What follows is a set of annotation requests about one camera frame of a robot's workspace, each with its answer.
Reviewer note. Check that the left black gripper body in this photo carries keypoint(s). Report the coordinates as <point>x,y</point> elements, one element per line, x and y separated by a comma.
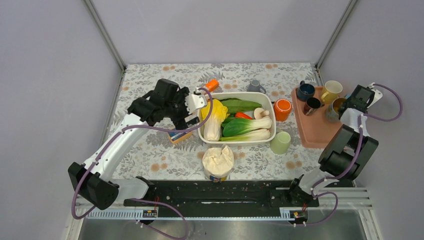
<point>176,109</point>

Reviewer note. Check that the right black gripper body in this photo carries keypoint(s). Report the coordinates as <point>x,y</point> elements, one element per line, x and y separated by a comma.
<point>366,108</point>

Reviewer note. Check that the yellow mug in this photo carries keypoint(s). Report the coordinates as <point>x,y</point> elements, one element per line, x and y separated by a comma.
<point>331,91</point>

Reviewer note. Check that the light blue floral mug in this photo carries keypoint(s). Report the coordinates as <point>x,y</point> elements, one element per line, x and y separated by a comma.
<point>332,112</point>

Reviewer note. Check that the small brown mug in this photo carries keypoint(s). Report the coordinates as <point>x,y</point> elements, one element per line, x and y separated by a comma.
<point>312,105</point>

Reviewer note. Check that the dark blue mug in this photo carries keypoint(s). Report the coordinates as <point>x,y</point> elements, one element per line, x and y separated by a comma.
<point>305,91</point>

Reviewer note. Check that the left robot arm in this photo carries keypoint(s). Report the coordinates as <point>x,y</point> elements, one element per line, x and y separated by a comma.
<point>93,179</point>

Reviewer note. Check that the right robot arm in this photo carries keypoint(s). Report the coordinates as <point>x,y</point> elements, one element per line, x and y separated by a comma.
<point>346,153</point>

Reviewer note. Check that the grey mug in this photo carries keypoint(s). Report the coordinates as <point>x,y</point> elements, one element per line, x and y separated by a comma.
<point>255,86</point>

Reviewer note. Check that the orange mug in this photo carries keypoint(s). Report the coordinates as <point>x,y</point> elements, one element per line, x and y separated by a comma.
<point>282,109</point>

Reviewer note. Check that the blue orange box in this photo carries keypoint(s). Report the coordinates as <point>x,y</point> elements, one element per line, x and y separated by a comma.
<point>177,137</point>

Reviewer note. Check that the napa cabbage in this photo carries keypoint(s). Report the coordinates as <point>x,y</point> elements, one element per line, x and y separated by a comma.
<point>212,127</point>

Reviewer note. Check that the upper bok choy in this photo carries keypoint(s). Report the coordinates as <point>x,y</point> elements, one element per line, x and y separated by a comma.
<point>240,126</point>

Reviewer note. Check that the bok choy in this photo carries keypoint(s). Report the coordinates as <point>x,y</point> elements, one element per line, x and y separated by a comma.
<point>255,135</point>
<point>240,126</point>

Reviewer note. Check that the green leaf vegetable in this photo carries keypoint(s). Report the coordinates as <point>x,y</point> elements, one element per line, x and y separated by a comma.
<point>235,105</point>

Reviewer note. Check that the paper covered can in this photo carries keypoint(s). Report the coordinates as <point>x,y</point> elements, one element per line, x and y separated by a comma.
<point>218,163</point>

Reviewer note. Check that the red pepper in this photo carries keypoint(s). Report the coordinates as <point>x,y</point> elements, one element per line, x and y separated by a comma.
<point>242,115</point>

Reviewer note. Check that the pink tray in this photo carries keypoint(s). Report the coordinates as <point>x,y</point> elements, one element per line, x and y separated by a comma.
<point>315,130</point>

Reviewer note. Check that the floral tablecloth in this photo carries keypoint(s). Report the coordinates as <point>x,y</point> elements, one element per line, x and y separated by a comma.
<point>154,157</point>

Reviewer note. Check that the king oyster mushroom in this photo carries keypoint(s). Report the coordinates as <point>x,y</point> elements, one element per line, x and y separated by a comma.
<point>260,113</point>

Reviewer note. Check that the lower bok choy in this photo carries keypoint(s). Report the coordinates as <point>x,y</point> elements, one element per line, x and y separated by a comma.
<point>255,135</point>

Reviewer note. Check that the white rectangular basin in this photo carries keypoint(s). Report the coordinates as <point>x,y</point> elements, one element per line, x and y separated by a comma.
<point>257,97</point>

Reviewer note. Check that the light green cup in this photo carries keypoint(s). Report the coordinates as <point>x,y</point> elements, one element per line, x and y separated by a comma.
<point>280,143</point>

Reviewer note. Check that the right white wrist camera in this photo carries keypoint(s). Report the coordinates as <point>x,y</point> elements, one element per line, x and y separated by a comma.
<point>377,94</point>

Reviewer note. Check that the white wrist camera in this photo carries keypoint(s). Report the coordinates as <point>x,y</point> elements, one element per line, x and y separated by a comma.
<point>194,102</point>
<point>377,94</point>

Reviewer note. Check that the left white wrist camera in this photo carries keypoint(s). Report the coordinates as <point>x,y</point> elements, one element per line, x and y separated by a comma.
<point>194,102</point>

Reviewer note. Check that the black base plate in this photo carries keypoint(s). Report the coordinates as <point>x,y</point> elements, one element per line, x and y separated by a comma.
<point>227,199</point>

